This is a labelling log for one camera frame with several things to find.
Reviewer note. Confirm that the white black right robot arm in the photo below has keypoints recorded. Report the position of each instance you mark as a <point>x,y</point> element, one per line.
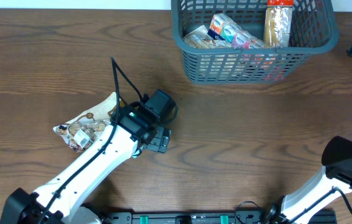
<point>333,180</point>

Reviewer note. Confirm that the orange tan cracker pack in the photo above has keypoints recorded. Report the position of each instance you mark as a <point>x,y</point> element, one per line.
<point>278,22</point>

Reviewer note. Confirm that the tan snack bag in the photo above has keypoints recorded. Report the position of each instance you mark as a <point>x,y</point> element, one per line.
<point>222,44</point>

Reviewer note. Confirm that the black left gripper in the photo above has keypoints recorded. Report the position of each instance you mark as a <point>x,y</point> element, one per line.
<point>162,143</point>

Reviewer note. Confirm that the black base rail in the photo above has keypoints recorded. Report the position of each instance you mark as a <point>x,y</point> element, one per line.
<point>243,215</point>

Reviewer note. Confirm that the light teal snack packet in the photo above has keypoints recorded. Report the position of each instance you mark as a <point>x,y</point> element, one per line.
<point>137,153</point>

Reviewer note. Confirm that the tan brown pouch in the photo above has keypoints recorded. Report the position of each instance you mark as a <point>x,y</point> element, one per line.
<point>199,39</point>

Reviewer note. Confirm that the tan brown cookie bag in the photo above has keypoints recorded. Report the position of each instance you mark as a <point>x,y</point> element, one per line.
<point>82,131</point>

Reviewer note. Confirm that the blue tissue pack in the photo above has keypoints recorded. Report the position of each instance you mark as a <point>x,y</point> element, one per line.
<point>224,28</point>

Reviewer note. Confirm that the grey plastic basket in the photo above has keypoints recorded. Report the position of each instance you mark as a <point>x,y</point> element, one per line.
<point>313,31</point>

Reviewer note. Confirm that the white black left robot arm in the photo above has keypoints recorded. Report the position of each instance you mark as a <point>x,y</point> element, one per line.
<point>132,128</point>

